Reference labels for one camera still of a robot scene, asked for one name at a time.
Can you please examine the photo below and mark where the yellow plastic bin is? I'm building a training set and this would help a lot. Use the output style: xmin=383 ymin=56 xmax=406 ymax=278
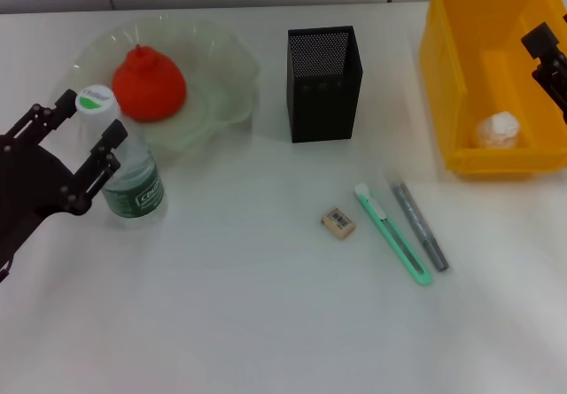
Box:
xmin=418 ymin=0 xmax=567 ymax=181

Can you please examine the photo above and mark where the clear water bottle green label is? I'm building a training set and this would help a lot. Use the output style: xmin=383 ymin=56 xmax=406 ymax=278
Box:
xmin=74 ymin=83 xmax=168 ymax=231

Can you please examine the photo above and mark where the black mesh pen holder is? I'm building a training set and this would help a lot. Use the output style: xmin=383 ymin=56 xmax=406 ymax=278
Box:
xmin=285 ymin=25 xmax=364 ymax=144

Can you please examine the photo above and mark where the mint green utility knife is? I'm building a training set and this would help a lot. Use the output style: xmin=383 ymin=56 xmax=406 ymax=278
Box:
xmin=353 ymin=182 xmax=433 ymax=287

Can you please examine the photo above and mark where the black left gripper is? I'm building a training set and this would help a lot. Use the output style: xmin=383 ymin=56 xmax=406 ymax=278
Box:
xmin=0 ymin=89 xmax=129 ymax=282

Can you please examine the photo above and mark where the pale green glass fruit plate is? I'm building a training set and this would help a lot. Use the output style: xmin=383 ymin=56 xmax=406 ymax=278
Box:
xmin=70 ymin=17 xmax=261 ymax=152

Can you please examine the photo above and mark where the beige eraser with barcode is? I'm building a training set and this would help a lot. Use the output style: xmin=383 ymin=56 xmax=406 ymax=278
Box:
xmin=319 ymin=206 xmax=357 ymax=238

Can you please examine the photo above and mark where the orange fruit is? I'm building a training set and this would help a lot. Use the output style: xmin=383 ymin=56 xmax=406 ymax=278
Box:
xmin=111 ymin=44 xmax=187 ymax=123

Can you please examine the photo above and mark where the white paper ball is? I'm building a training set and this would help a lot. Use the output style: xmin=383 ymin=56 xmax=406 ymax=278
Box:
xmin=473 ymin=110 xmax=520 ymax=149

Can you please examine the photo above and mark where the grey marker pen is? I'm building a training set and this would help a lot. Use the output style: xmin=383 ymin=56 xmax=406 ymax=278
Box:
xmin=390 ymin=181 xmax=451 ymax=272

